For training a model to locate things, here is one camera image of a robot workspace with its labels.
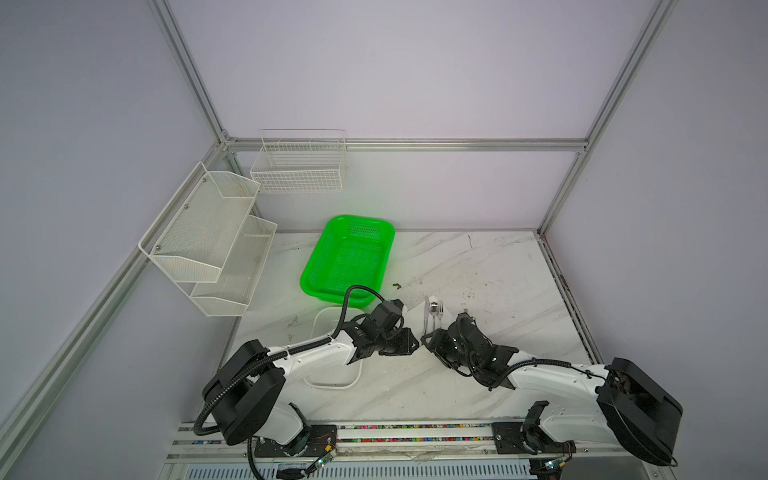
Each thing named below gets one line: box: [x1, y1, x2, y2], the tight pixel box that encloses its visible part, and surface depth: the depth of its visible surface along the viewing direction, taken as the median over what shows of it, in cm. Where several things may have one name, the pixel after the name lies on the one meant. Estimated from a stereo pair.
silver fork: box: [424, 295, 429, 336], surface depth 100 cm
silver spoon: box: [429, 301, 440, 330], surface depth 100 cm
